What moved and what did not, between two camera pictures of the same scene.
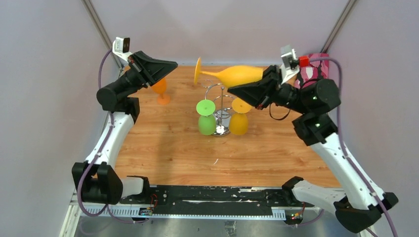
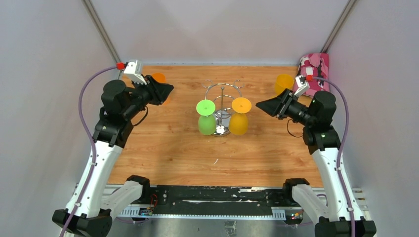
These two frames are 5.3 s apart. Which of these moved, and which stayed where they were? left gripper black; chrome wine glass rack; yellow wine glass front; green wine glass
Moved: left gripper black
Stayed: yellow wine glass front; green wine glass; chrome wine glass rack
